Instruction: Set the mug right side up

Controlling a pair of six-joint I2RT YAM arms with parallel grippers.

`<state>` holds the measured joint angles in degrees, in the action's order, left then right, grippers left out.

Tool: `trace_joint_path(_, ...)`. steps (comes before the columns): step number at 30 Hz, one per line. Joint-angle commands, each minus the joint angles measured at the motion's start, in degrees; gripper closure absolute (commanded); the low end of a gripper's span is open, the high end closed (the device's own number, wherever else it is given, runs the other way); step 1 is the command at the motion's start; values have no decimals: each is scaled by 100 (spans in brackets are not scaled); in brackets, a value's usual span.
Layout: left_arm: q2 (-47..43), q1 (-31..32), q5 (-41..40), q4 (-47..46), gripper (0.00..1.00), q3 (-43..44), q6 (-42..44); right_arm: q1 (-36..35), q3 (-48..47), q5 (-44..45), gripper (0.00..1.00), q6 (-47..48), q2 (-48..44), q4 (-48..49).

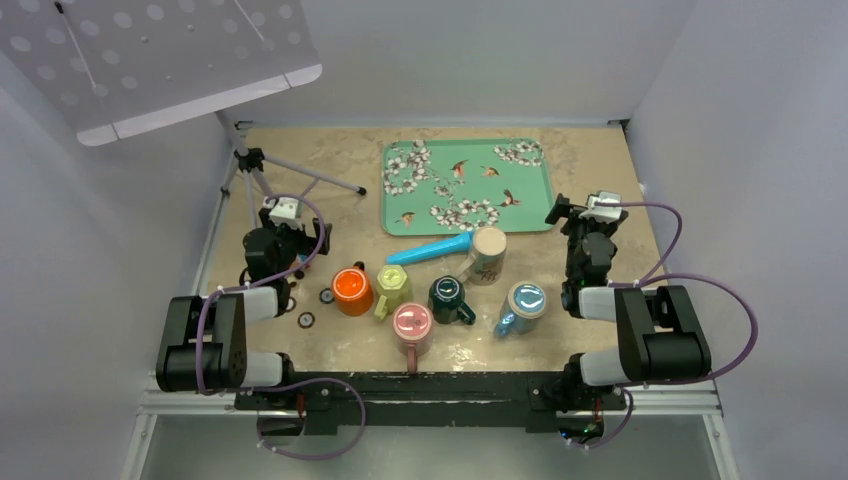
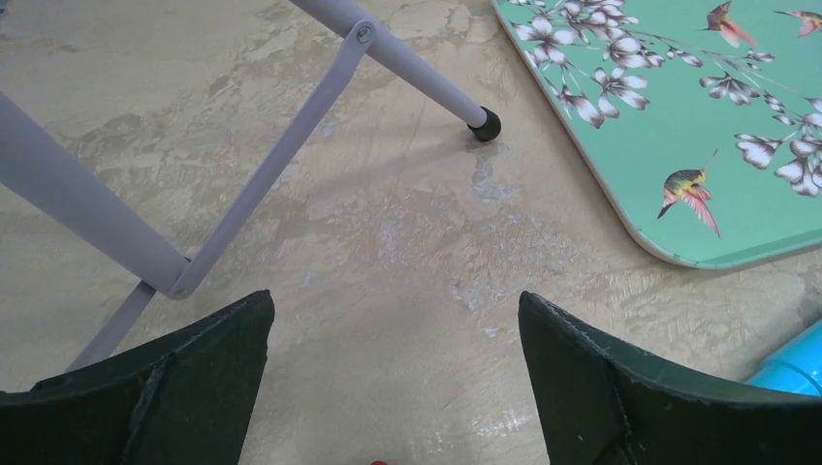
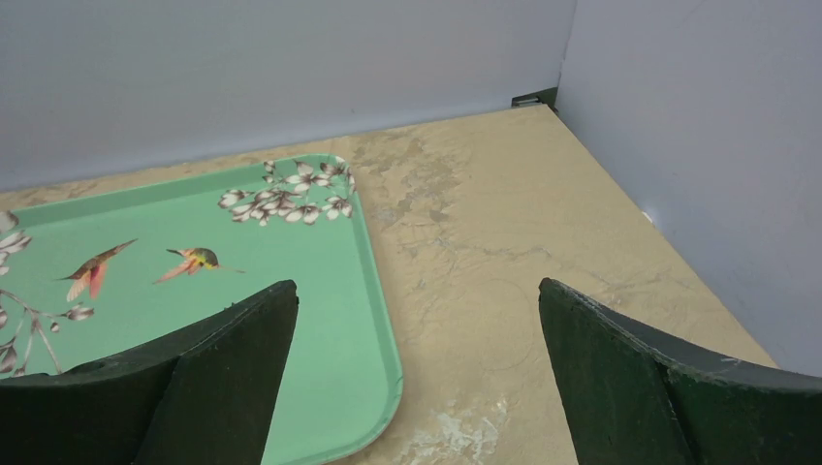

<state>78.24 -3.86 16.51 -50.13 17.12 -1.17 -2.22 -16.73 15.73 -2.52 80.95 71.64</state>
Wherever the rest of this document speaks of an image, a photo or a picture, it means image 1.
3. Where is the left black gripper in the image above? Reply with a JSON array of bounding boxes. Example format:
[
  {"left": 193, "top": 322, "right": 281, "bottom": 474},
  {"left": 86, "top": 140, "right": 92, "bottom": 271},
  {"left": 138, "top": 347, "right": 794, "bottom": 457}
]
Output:
[{"left": 258, "top": 209, "right": 329, "bottom": 279}]

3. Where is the light blue butterfly mug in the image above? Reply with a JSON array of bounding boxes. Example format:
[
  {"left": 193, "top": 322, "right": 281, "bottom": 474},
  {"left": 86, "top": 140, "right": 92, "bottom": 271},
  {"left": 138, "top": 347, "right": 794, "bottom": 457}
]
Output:
[{"left": 493, "top": 281, "right": 547, "bottom": 338}]

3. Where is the beige floral mug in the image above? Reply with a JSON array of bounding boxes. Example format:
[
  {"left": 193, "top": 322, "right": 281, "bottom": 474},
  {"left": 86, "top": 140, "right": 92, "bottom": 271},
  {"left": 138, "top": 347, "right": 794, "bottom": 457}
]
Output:
[{"left": 454, "top": 226, "right": 507, "bottom": 286}]

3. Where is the yellow-green hexagonal mug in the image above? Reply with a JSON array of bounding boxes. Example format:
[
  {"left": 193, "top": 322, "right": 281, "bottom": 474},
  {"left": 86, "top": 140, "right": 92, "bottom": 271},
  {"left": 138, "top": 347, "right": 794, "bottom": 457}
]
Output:
[{"left": 374, "top": 264, "right": 413, "bottom": 321}]

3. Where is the dark green mug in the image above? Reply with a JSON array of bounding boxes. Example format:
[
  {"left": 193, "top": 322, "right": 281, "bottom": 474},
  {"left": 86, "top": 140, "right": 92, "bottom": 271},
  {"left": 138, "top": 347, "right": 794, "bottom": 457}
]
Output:
[{"left": 428, "top": 275, "right": 476, "bottom": 325}]

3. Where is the pink mug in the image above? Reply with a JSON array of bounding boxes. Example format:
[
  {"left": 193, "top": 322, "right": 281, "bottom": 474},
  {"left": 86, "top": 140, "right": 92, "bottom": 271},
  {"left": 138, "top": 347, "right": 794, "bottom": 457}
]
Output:
[{"left": 392, "top": 302, "right": 435, "bottom": 374}]

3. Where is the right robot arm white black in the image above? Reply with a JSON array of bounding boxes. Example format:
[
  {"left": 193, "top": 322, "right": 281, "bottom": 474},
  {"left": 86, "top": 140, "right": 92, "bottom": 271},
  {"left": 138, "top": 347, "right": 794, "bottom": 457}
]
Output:
[{"left": 545, "top": 191, "right": 712, "bottom": 407}]

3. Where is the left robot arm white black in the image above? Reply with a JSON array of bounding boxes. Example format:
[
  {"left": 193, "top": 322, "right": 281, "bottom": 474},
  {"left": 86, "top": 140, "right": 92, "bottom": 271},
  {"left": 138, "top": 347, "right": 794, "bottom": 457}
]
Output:
[{"left": 155, "top": 219, "right": 332, "bottom": 409}]

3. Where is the round token near mug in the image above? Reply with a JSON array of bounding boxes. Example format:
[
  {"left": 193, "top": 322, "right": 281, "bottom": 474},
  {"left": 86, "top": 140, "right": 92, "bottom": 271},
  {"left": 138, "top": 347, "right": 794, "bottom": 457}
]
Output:
[{"left": 319, "top": 288, "right": 335, "bottom": 304}]

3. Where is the orange mug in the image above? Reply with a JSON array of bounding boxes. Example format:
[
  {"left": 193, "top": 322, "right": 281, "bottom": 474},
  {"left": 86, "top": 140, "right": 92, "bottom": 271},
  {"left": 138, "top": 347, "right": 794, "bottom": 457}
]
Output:
[{"left": 330, "top": 261, "right": 374, "bottom": 317}]

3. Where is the round token front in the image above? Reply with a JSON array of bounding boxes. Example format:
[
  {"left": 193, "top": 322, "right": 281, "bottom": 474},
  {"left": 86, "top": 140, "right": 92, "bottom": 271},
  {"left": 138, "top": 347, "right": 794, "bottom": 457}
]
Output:
[{"left": 297, "top": 312, "right": 315, "bottom": 329}]

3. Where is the grey tripod stand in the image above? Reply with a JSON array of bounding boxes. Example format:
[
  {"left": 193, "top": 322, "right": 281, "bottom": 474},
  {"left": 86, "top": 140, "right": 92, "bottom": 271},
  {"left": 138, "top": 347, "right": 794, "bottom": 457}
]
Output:
[{"left": 219, "top": 111, "right": 368, "bottom": 230}]

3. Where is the blue toy microphone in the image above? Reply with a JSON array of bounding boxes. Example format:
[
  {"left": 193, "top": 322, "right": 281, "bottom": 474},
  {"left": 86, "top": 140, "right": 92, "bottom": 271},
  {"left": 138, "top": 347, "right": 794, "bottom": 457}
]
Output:
[{"left": 386, "top": 232, "right": 473, "bottom": 266}]

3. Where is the green floral bird tray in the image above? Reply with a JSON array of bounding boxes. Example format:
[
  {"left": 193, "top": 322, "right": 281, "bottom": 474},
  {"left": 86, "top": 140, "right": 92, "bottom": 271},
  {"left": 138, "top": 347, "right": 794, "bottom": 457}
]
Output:
[{"left": 381, "top": 137, "right": 554, "bottom": 237}]

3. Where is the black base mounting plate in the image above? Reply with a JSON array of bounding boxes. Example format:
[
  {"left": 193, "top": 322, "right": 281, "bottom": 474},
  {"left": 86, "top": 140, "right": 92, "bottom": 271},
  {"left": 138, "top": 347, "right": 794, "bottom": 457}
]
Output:
[{"left": 235, "top": 371, "right": 626, "bottom": 435}]

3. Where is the perforated white board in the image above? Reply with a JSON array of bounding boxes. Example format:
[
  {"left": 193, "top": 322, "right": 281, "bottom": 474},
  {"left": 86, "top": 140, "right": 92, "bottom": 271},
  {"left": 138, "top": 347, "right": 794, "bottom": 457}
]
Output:
[{"left": 1, "top": 0, "right": 322, "bottom": 146}]

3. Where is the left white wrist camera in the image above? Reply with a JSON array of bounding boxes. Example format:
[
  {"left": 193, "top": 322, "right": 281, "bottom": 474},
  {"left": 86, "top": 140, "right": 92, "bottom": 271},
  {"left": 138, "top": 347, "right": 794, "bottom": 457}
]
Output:
[{"left": 258, "top": 197, "right": 303, "bottom": 230}]

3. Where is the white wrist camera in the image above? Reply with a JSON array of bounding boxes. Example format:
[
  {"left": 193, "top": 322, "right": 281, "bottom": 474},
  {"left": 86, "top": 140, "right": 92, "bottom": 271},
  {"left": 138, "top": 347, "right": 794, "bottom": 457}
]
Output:
[
  {"left": 258, "top": 197, "right": 303, "bottom": 230},
  {"left": 578, "top": 190, "right": 628, "bottom": 224}
]

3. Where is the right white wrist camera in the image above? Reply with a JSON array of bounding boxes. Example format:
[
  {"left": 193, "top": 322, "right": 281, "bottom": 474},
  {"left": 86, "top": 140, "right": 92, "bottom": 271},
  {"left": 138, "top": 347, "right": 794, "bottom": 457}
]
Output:
[{"left": 578, "top": 190, "right": 628, "bottom": 224}]

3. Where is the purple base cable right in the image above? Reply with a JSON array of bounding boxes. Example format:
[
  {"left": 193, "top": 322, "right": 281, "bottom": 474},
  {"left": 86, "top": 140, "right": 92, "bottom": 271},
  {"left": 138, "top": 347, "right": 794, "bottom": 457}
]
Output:
[{"left": 566, "top": 389, "right": 635, "bottom": 452}]

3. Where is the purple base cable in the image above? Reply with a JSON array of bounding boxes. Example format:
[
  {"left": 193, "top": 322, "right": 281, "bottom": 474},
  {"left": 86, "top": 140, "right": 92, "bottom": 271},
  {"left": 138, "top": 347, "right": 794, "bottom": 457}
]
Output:
[
  {"left": 566, "top": 389, "right": 635, "bottom": 452},
  {"left": 256, "top": 377, "right": 367, "bottom": 463}
]

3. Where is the aluminium frame rail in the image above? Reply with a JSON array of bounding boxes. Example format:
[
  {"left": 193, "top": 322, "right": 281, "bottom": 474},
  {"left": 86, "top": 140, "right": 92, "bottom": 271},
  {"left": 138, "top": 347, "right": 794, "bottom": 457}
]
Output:
[{"left": 122, "top": 383, "right": 739, "bottom": 479}]

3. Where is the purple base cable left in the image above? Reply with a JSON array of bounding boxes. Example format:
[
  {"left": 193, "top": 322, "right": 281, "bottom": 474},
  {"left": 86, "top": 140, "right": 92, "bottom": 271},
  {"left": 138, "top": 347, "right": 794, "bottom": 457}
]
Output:
[{"left": 256, "top": 377, "right": 367, "bottom": 463}]

